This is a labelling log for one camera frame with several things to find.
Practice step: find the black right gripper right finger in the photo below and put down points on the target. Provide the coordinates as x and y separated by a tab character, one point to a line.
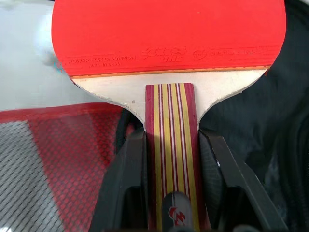
231	178

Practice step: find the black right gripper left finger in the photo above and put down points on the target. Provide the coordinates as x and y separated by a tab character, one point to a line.
125	178

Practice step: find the red table tennis paddle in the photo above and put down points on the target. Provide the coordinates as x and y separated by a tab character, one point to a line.
169	43

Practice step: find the red and black paddle case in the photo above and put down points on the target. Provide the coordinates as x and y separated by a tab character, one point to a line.
60	154

